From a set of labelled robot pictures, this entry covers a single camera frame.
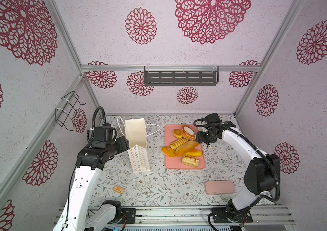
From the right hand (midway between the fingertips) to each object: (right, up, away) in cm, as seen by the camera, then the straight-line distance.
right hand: (200, 137), depth 88 cm
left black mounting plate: (-40, -39, -14) cm, 58 cm away
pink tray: (-15, -17, +4) cm, 23 cm away
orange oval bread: (-19, -10, +4) cm, 22 cm away
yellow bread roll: (-3, -11, +5) cm, 12 cm away
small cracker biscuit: (-48, -29, -7) cm, 57 cm away
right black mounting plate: (+6, -39, -15) cm, 42 cm away
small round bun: (-13, +2, +14) cm, 19 cm away
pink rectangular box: (+9, -28, -6) cm, 30 cm away
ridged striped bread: (-15, -6, +9) cm, 18 cm away
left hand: (-43, -4, -16) cm, 46 cm away
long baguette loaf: (-9, -7, +5) cm, 12 cm away
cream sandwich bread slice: (-6, -15, -1) cm, 16 cm away
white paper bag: (-37, -1, -17) cm, 40 cm away
